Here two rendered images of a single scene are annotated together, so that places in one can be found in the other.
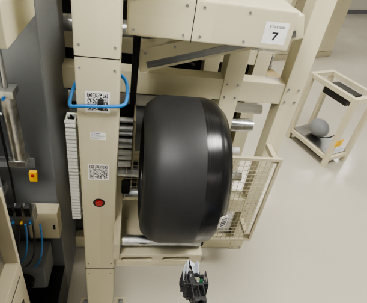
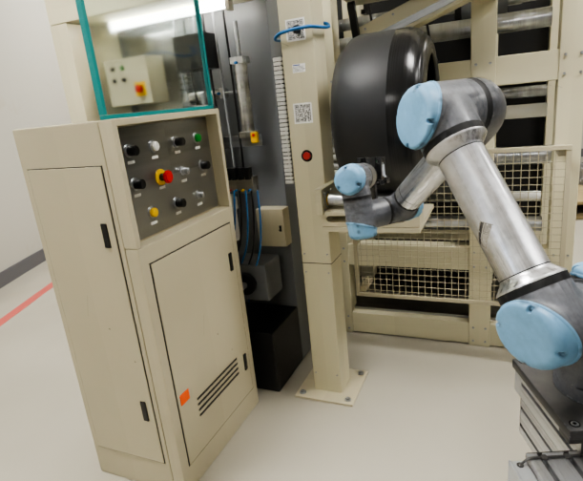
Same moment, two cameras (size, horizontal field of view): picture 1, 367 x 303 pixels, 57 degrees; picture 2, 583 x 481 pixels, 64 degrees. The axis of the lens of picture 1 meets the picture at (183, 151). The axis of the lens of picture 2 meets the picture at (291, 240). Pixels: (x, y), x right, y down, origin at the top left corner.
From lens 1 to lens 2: 1.24 m
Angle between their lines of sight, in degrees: 38
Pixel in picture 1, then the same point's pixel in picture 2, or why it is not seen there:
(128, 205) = not seen: hidden behind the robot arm
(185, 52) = (405, 16)
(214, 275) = (508, 373)
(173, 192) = (353, 83)
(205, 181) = (385, 68)
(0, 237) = (216, 169)
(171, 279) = (438, 367)
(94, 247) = (307, 226)
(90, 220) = (301, 182)
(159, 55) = (379, 27)
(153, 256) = not seen: hidden behind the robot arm
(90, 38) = not seen: outside the picture
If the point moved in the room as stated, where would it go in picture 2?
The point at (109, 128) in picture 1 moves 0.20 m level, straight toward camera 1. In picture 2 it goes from (307, 57) to (288, 54)
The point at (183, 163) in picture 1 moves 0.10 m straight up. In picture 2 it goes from (364, 56) to (362, 23)
